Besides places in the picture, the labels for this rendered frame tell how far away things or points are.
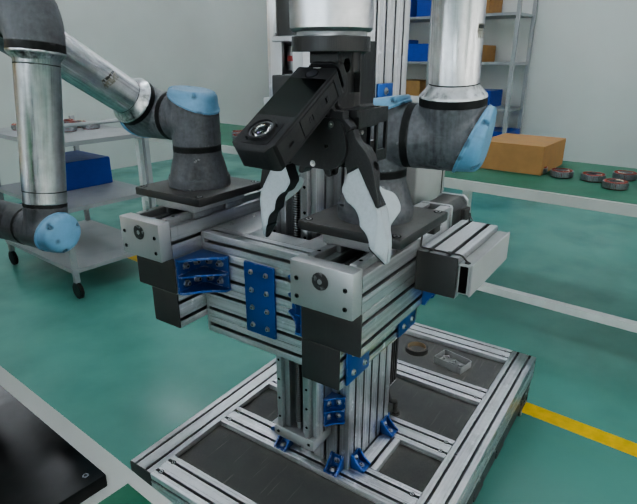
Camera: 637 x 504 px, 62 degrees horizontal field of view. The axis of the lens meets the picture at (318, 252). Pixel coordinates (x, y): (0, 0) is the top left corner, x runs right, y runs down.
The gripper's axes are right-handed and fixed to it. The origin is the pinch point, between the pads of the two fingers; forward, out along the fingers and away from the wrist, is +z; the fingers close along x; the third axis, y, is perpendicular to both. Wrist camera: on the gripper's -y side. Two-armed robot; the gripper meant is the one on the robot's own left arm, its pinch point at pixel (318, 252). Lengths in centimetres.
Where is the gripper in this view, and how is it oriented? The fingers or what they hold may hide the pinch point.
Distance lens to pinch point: 52.6
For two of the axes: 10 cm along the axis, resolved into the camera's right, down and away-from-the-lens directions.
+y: 5.6, -2.9, 7.7
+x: -8.3, -2.0, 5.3
